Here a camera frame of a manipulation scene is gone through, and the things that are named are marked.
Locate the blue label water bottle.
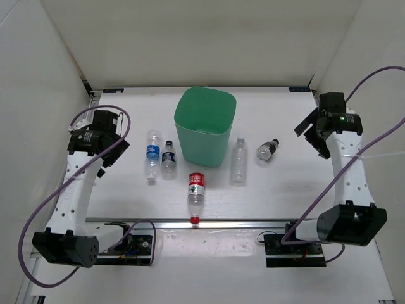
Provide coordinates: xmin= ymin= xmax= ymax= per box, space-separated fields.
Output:
xmin=146 ymin=129 xmax=162 ymax=185

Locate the small black cap bottle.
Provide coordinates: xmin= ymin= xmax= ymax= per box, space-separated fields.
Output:
xmin=256 ymin=139 xmax=280 ymax=161

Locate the dark label Pepsi bottle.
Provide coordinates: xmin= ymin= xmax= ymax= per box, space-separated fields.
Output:
xmin=161 ymin=140 xmax=177 ymax=180

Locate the clear unlabelled plastic bottle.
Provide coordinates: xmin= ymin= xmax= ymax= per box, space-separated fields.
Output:
xmin=230 ymin=136 xmax=248 ymax=186

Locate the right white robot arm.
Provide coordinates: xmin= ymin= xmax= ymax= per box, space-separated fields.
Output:
xmin=281 ymin=109 xmax=387 ymax=253

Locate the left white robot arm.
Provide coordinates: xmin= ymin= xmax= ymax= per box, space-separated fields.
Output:
xmin=32 ymin=129 xmax=133 ymax=268

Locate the green plastic bin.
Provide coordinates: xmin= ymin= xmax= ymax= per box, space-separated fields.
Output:
xmin=174 ymin=87 xmax=237 ymax=167

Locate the red label water bottle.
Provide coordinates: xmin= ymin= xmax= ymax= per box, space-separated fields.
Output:
xmin=187 ymin=172 xmax=205 ymax=225

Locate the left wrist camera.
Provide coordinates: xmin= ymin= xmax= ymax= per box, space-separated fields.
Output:
xmin=89 ymin=110 xmax=119 ymax=134

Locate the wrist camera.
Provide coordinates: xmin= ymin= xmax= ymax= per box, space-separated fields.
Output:
xmin=318 ymin=92 xmax=346 ymax=116
xmin=89 ymin=110 xmax=119 ymax=134

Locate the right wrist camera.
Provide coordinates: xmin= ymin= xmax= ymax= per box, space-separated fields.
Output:
xmin=318 ymin=92 xmax=346 ymax=116

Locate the aluminium frame rail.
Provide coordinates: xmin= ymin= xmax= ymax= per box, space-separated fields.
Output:
xmin=85 ymin=217 xmax=320 ymax=230

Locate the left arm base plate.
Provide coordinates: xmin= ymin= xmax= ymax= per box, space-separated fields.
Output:
xmin=95 ymin=232 xmax=154 ymax=266

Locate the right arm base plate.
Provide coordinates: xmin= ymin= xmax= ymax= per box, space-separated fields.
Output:
xmin=257 ymin=231 xmax=326 ymax=268

